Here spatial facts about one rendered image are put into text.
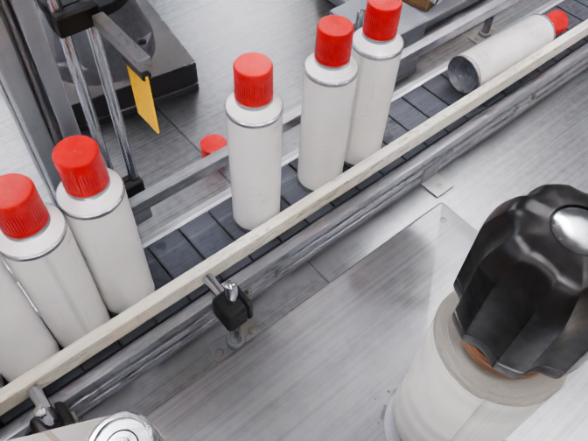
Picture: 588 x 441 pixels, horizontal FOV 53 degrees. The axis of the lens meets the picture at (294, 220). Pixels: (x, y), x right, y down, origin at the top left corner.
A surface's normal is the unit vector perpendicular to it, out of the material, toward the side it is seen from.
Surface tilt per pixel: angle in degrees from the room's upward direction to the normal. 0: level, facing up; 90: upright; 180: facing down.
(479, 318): 90
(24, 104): 90
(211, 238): 0
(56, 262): 90
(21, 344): 90
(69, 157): 2
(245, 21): 0
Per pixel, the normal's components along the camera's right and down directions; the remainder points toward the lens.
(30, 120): 0.64, 0.63
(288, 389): 0.04, -0.60
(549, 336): -0.32, 0.75
